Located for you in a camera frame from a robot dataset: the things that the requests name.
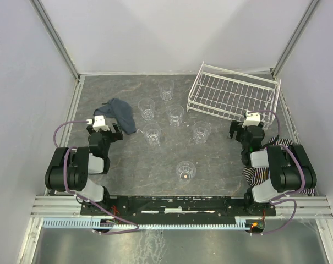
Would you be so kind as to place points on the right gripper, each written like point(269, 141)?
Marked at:
point(249, 129)

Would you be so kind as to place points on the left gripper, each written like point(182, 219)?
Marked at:
point(104, 132)

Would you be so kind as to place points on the clear cup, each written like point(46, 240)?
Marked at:
point(152, 134)
point(147, 108)
point(175, 114)
point(201, 131)
point(185, 171)
point(166, 88)

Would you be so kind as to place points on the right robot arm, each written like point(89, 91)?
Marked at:
point(257, 155)

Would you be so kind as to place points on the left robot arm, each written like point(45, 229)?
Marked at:
point(70, 169)

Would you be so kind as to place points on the dark blue cloth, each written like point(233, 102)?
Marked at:
point(121, 111)

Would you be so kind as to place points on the striped cloth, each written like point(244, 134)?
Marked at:
point(282, 171)

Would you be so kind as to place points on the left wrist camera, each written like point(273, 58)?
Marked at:
point(100, 123)

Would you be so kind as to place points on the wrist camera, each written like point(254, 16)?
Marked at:
point(100, 123)
point(251, 119)

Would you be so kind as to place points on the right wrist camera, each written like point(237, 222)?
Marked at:
point(251, 119)

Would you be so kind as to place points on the white wire dish rack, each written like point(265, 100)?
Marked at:
point(229, 94)

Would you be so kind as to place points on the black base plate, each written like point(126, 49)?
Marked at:
point(173, 210)

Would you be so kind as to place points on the blue cable duct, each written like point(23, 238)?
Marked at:
point(96, 223)

